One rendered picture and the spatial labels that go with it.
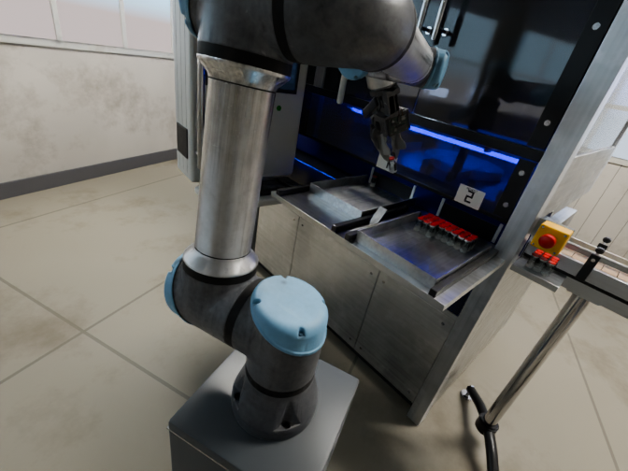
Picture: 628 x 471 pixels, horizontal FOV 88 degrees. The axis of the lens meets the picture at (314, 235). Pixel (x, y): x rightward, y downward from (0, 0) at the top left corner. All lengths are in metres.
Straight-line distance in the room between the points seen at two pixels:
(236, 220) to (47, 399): 1.39
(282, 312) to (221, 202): 0.17
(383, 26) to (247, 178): 0.23
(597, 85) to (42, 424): 2.01
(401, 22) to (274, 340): 0.40
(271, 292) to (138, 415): 1.18
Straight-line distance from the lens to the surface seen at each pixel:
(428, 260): 0.98
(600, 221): 3.96
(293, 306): 0.47
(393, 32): 0.41
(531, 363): 1.47
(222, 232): 0.47
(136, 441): 1.54
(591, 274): 1.25
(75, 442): 1.60
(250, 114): 0.43
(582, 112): 1.09
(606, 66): 1.09
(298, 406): 0.57
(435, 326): 1.38
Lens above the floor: 1.33
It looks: 29 degrees down
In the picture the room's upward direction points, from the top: 11 degrees clockwise
